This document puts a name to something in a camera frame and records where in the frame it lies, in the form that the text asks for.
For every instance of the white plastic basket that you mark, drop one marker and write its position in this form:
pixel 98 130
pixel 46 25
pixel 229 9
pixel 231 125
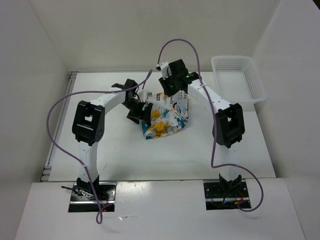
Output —
pixel 237 79

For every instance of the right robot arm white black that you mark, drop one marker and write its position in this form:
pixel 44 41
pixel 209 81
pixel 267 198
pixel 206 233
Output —
pixel 228 120

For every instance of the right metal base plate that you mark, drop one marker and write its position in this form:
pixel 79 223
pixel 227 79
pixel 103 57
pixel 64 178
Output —
pixel 216 200

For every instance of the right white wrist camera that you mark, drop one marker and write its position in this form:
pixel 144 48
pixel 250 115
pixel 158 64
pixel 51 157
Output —
pixel 164 68

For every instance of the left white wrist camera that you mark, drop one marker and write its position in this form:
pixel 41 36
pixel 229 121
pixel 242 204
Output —
pixel 145 96

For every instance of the patterned white teal yellow shorts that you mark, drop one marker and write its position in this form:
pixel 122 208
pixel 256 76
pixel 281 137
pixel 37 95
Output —
pixel 168 114

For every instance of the aluminium rail frame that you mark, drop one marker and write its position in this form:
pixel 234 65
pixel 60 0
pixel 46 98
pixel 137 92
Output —
pixel 58 129

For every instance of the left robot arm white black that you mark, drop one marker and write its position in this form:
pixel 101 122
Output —
pixel 89 127

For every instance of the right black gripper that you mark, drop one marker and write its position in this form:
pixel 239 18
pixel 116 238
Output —
pixel 168 92

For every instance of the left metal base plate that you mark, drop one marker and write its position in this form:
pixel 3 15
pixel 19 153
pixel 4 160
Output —
pixel 81 202

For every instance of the metal base plate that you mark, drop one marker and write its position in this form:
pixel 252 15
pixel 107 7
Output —
pixel 81 202
pixel 216 200

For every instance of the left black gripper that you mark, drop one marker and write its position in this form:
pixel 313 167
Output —
pixel 143 115

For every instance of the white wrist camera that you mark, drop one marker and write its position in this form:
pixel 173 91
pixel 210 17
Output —
pixel 164 68
pixel 145 96

